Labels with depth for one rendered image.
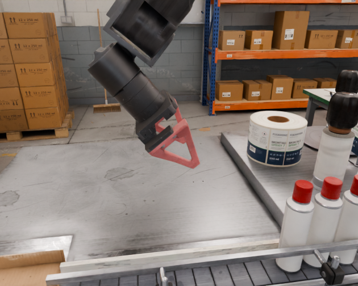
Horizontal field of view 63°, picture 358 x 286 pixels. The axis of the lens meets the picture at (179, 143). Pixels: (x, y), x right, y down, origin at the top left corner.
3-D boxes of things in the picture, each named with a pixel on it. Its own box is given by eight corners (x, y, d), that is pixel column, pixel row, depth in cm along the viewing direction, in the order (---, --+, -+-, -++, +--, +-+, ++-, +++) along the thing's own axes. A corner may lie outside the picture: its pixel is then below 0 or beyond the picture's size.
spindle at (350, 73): (337, 134, 129) (353, 68, 117) (352, 142, 120) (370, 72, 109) (319, 135, 127) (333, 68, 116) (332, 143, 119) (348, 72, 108)
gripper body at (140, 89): (171, 96, 49) (141, 62, 47) (179, 114, 40) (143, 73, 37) (142, 121, 50) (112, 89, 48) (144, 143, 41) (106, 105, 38)
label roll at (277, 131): (241, 144, 121) (244, 110, 115) (288, 143, 122) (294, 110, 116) (254, 167, 103) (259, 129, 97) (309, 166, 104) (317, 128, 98)
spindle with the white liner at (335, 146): (329, 177, 97) (351, 88, 85) (348, 192, 89) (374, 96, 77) (304, 179, 96) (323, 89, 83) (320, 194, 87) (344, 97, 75)
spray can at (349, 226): (342, 247, 68) (366, 170, 59) (358, 264, 63) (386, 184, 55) (322, 249, 67) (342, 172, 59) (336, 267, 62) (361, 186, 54)
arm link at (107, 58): (77, 67, 38) (109, 37, 37) (86, 59, 44) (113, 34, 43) (115, 105, 41) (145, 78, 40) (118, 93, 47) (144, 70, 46)
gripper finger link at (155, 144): (207, 139, 48) (170, 97, 44) (218, 158, 41) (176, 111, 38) (175, 164, 49) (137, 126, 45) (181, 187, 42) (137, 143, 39)
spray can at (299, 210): (292, 253, 66) (309, 175, 58) (305, 272, 61) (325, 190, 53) (271, 256, 65) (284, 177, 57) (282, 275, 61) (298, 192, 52)
